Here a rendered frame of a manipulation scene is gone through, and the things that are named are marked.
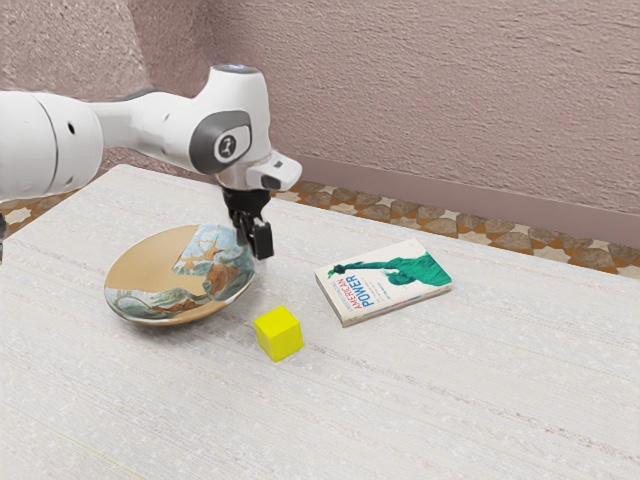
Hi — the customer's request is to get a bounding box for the yellow cube block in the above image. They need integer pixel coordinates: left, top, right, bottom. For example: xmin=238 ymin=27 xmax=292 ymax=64
xmin=253 ymin=305 xmax=305 ymax=363

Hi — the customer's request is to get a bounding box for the white paperback book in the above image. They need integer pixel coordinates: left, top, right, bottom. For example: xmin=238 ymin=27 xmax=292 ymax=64
xmin=313 ymin=238 xmax=454 ymax=329

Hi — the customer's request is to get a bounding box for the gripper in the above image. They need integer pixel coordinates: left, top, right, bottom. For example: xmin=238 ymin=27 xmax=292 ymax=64
xmin=220 ymin=185 xmax=275 ymax=261

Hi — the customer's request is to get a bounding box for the painted tan shallow bowl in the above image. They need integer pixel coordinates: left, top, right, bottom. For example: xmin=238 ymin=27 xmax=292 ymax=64
xmin=103 ymin=223 xmax=256 ymax=327

